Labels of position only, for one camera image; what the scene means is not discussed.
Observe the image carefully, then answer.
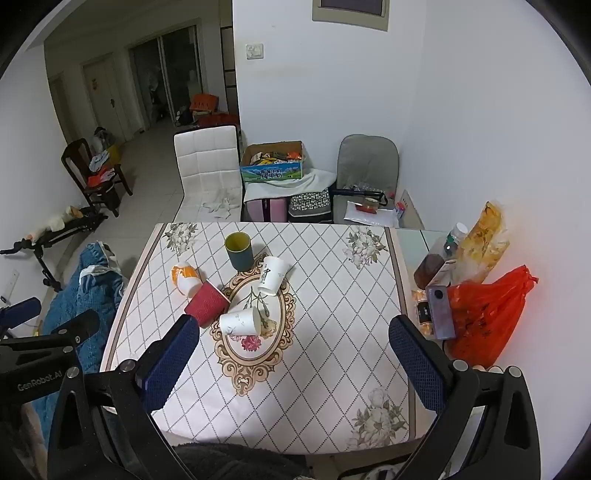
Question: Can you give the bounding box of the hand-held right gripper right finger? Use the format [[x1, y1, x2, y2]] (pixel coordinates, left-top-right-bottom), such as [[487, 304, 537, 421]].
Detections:
[[388, 315, 542, 480]]

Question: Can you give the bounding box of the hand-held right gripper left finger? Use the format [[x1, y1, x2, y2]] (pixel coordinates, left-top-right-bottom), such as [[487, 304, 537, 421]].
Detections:
[[46, 314, 201, 480]]

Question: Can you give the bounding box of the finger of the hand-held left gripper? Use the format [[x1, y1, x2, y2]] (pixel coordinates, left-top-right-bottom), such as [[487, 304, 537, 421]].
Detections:
[[42, 309, 101, 345], [0, 297, 42, 326]]

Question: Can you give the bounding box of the red ribbed paper cup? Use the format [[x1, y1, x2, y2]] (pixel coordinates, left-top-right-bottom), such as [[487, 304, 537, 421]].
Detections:
[[184, 281, 231, 329]]

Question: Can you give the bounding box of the white marbled paper cup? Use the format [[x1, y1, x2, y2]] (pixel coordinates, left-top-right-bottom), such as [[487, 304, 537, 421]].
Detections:
[[219, 307, 262, 337]]

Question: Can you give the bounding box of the white and orange paper cup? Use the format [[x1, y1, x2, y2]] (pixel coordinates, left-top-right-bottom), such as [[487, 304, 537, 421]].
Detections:
[[171, 261, 204, 296]]

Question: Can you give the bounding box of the teal cup yellow inside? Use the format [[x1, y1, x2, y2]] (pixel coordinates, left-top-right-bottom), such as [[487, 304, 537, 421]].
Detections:
[[224, 232, 254, 271]]

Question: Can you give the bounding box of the white paper cup black print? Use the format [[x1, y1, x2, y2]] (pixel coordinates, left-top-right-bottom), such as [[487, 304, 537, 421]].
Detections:
[[257, 256, 292, 296]]

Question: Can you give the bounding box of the blue fluffy blanket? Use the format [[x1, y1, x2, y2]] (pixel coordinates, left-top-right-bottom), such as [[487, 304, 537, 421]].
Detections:
[[30, 242, 128, 435]]

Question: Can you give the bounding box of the small black and orange box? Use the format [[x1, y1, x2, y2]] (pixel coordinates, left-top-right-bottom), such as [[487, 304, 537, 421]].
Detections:
[[413, 289, 437, 336]]

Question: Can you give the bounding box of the grey phone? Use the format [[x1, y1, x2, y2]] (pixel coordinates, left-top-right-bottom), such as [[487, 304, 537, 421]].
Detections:
[[425, 285, 456, 341]]

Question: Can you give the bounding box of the black folding stand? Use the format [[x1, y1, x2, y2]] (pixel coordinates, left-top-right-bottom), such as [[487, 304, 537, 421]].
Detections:
[[0, 205, 107, 292]]

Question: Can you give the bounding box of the red plastic bag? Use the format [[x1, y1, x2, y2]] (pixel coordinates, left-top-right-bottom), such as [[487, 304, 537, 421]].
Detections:
[[445, 265, 539, 368]]

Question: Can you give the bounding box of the brown jar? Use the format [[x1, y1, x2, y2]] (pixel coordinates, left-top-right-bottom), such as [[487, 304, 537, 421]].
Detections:
[[413, 252, 447, 289]]

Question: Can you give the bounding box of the floral diamond pattern tablecloth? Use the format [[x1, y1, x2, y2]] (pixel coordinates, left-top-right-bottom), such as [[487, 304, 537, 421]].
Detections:
[[99, 222, 417, 456]]

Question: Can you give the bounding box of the dark fluffy cloth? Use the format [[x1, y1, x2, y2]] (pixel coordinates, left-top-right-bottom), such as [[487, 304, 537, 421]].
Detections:
[[172, 442, 310, 480]]

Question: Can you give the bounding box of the clear plastic bottle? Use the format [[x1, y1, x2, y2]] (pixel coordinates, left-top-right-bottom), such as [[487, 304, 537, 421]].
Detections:
[[440, 222, 468, 260]]

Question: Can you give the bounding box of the yellow plastic bag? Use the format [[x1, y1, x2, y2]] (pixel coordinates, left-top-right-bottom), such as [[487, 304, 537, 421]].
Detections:
[[454, 200, 511, 285]]

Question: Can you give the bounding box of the white flat packet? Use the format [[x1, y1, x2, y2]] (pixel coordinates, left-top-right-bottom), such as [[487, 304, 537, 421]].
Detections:
[[344, 203, 398, 227]]

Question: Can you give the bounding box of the dark wooden chair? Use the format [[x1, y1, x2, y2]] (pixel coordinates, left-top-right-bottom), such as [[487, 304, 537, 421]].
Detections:
[[60, 138, 135, 218]]

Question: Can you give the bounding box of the pink bag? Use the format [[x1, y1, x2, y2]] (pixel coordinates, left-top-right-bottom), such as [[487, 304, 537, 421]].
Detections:
[[243, 196, 290, 223]]

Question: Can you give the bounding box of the black and white patterned bag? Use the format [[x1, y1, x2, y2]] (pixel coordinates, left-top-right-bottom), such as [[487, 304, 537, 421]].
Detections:
[[288, 189, 334, 225]]

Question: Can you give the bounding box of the white padded chair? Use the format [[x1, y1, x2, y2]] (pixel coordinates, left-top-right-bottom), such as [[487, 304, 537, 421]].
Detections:
[[172, 125, 243, 223]]

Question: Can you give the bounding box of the grey cushioned chair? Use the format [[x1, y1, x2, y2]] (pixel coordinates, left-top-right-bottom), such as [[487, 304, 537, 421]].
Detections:
[[332, 134, 400, 227]]

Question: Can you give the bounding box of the cardboard box of snacks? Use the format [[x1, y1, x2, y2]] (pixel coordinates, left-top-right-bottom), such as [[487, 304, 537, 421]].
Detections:
[[239, 141, 308, 184]]

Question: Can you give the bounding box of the wooden door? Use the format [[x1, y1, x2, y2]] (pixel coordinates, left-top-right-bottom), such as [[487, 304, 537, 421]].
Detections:
[[82, 52, 128, 140]]

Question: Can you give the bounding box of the sliding glass door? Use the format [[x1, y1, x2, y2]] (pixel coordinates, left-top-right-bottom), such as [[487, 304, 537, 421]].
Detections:
[[129, 23, 204, 133]]

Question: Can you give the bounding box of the black handle bar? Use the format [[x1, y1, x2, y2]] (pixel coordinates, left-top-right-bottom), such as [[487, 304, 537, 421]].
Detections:
[[329, 186, 388, 206]]

